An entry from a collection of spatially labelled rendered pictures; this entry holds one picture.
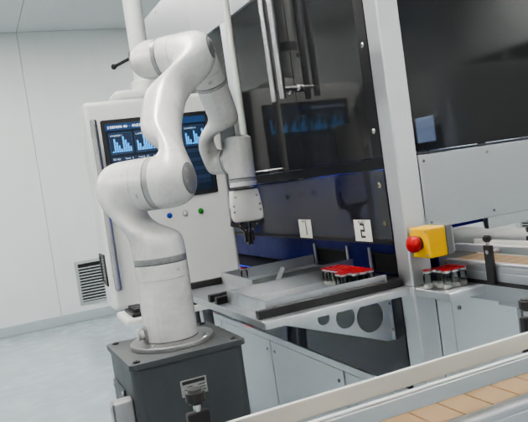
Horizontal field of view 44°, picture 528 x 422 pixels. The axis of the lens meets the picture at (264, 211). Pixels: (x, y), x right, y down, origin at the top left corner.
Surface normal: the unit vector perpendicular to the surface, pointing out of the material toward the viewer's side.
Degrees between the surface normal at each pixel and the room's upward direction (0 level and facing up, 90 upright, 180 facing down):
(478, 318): 90
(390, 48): 90
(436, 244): 90
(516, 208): 90
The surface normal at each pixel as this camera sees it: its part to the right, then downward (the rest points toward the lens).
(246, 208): 0.25, 0.07
